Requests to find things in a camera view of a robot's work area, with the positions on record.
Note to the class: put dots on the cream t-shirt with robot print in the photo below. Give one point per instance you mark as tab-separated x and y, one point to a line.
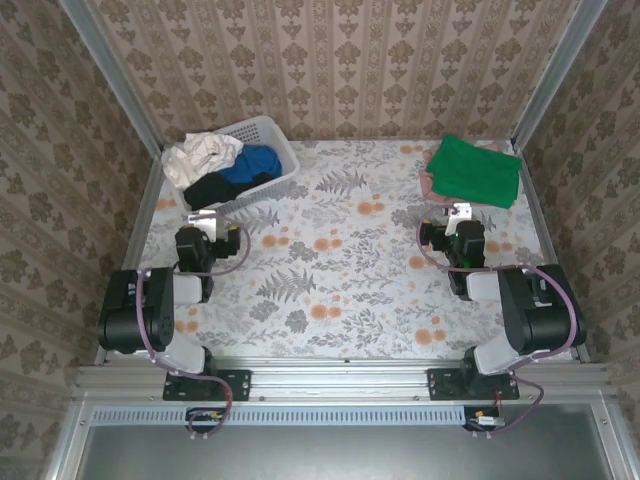
200	155

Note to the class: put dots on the white plastic laundry basket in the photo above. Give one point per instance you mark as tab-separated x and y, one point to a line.
260	132

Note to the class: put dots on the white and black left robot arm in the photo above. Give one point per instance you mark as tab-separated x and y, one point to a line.
130	310

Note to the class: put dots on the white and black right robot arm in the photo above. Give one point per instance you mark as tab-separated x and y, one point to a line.
540	310

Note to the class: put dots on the black t-shirt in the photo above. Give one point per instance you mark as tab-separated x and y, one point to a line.
210	190

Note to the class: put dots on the folded green t-shirt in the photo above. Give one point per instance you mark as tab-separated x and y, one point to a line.
475	172

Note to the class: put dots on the blue t-shirt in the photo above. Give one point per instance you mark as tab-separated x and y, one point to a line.
250	165

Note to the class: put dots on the floral patterned tablecloth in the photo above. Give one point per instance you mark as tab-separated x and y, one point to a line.
350	260

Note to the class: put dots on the black controller board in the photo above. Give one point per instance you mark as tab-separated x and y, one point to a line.
205	416
482	420

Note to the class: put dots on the grey metal panel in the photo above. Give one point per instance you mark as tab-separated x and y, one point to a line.
350	455

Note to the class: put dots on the white left camera mount bracket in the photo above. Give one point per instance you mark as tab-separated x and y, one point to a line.
204	222

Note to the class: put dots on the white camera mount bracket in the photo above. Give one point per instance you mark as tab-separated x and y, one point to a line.
204	222
460	214

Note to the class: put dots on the white right camera mount bracket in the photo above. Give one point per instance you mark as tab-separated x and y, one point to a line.
460	214

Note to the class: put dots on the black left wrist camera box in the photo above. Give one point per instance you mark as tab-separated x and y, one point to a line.
229	244

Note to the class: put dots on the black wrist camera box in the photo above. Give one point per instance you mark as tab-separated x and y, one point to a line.
434	237
229	244

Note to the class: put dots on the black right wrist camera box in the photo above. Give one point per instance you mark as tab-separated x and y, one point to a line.
434	237

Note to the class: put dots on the aluminium table side rail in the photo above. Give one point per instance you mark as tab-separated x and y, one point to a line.
535	200
134	240

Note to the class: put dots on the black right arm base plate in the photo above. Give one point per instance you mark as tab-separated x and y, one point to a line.
442	385

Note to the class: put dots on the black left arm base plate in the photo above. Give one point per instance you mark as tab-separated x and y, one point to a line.
235	385

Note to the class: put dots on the aluminium frame rail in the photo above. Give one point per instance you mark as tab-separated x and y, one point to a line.
340	380

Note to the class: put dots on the aluminium corner post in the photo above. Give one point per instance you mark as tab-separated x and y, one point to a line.
115	70
555	70

